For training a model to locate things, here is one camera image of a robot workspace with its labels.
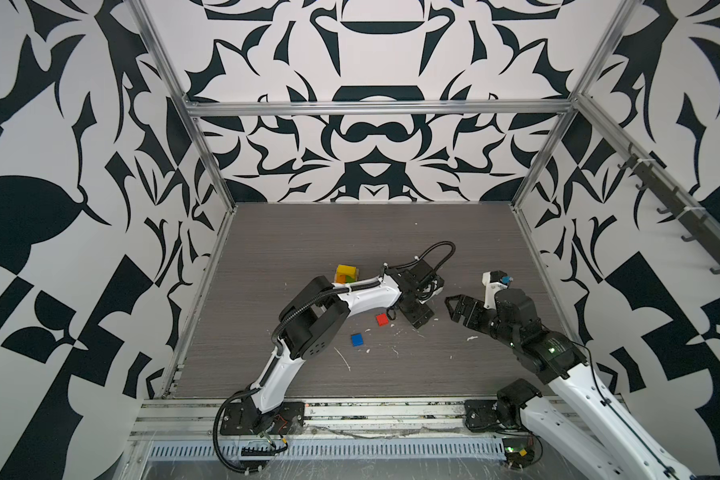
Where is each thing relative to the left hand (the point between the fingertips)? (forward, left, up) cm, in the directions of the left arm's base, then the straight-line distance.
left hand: (424, 307), depth 90 cm
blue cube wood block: (-8, +20, -3) cm, 22 cm away
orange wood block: (+10, +25, 0) cm, 27 cm away
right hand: (-6, -5, +14) cm, 16 cm away
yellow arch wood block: (+12, +23, 0) cm, 26 cm away
